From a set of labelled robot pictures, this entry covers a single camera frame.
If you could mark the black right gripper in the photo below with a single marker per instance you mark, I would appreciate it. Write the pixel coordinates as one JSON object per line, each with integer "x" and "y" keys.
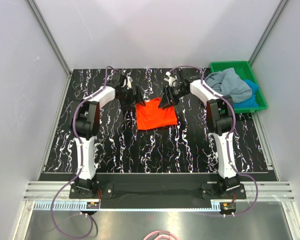
{"x": 167, "y": 99}

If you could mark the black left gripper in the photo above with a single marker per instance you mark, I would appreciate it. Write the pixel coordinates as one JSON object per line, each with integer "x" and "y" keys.
{"x": 127, "y": 106}

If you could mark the orange t shirt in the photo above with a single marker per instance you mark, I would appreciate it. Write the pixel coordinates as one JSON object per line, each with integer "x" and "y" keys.
{"x": 151, "y": 116}

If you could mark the grey-blue t shirt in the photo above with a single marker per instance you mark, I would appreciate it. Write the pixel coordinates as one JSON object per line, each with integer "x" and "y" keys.
{"x": 228, "y": 83}

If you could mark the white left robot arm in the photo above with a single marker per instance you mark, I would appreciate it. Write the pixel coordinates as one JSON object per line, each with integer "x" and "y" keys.
{"x": 85, "y": 125}

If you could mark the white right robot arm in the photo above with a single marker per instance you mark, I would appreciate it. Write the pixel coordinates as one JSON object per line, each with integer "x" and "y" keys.
{"x": 220, "y": 121}

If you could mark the green plastic bin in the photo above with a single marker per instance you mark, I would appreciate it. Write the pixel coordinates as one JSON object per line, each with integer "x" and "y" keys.
{"x": 244, "y": 70}

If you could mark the blue t shirt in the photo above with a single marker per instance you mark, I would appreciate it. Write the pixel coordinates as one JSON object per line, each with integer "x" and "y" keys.
{"x": 250, "y": 102}

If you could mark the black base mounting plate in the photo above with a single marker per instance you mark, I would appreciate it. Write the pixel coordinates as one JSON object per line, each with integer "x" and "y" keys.
{"x": 205, "y": 185}

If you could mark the left connector box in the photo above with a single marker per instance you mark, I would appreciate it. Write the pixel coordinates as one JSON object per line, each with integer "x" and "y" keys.
{"x": 94, "y": 205}

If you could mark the connector box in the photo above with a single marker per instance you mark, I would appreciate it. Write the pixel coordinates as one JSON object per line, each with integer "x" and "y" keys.
{"x": 94, "y": 205}
{"x": 228, "y": 207}

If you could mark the right connector box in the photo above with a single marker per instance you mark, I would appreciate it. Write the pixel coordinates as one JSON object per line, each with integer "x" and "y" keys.
{"x": 228, "y": 207}

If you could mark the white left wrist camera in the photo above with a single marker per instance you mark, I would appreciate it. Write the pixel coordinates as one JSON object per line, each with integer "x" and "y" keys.
{"x": 128, "y": 82}

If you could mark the left aluminium corner post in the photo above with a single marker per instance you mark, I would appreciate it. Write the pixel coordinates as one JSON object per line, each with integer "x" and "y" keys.
{"x": 48, "y": 35}

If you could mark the aluminium corner post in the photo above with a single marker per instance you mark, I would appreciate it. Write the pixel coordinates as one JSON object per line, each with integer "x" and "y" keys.
{"x": 48, "y": 35}
{"x": 268, "y": 30}

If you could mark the aluminium frame rail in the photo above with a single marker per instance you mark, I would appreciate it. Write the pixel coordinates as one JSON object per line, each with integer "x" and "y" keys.
{"x": 47, "y": 195}

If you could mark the right aluminium corner post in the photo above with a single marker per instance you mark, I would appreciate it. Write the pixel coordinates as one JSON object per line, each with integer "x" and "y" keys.
{"x": 268, "y": 30}

